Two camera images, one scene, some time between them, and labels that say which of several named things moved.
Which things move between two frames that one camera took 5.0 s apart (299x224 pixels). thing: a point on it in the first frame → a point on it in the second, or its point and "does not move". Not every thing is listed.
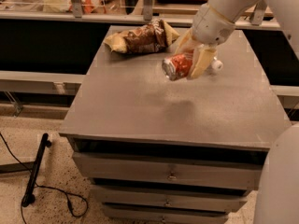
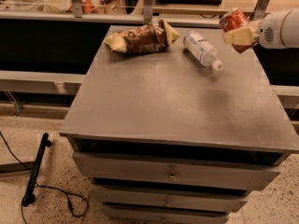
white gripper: (212, 28) → (268, 32)
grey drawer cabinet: (154, 150) does not move
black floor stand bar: (29, 198) does not move
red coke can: (177, 65) → (234, 19)
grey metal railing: (76, 13) does not move
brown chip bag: (149, 36) does not move
